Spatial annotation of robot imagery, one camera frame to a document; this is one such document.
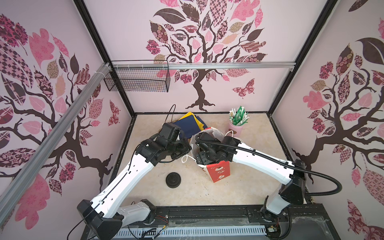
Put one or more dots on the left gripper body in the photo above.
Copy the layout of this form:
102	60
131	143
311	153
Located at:
178	149

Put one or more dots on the pink straw holder cup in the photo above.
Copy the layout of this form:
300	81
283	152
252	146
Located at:
236	130

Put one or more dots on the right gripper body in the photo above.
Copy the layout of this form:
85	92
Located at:
205	158

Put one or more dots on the white red paper bag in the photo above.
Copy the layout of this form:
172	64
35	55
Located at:
215	171

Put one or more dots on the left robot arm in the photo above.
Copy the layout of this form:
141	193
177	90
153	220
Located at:
104	214

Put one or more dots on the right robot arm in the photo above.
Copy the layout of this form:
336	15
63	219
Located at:
291	175

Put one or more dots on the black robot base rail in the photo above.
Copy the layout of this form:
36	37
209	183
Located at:
305	222

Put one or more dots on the navy napkin stack box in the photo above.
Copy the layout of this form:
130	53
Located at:
191	124

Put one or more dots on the aluminium rail left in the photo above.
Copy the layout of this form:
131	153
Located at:
24	178

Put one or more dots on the stack of black lids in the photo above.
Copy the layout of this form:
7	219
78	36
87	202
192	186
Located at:
173	180

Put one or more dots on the white cable duct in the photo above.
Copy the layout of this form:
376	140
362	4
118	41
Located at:
189	232

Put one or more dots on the aluminium rail back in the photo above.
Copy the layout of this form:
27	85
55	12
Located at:
198	66

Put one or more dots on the aluminium rail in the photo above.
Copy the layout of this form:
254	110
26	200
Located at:
198	66
24	178

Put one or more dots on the black wire basket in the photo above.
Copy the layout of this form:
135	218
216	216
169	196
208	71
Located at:
139	76

